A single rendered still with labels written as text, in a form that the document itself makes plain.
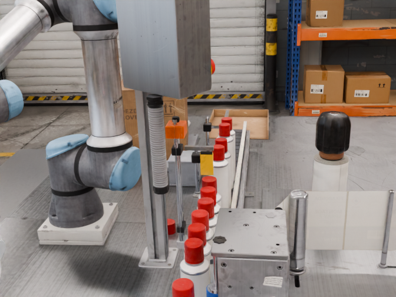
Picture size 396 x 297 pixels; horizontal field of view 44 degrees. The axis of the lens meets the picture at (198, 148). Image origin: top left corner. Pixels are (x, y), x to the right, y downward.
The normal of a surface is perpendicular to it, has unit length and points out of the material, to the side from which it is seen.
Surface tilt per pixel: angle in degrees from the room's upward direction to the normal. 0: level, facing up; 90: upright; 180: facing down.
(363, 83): 90
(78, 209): 70
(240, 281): 90
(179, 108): 90
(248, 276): 90
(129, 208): 0
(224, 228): 0
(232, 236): 0
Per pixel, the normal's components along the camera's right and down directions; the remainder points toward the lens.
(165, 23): -0.68, 0.29
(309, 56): -0.09, 0.36
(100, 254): -0.04, -0.93
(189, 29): 0.74, 0.22
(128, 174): 0.90, 0.22
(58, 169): -0.42, 0.30
